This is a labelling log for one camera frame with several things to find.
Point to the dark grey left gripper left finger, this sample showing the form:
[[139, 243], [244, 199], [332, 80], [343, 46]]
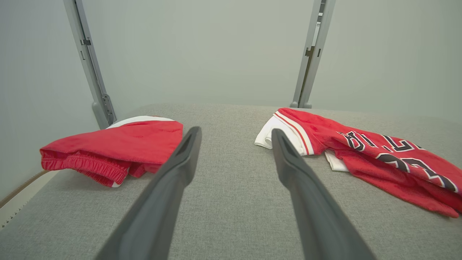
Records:
[[162, 202]]

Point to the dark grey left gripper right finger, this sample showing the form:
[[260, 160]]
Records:
[[314, 216]]

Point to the red shorts white side stripe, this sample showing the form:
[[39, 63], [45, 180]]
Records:
[[137, 141]]

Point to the red basketball jersey white sleeves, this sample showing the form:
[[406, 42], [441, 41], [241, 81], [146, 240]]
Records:
[[325, 133]]

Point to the grey metal post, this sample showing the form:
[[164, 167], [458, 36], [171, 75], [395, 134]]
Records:
[[90, 65], [317, 47]]

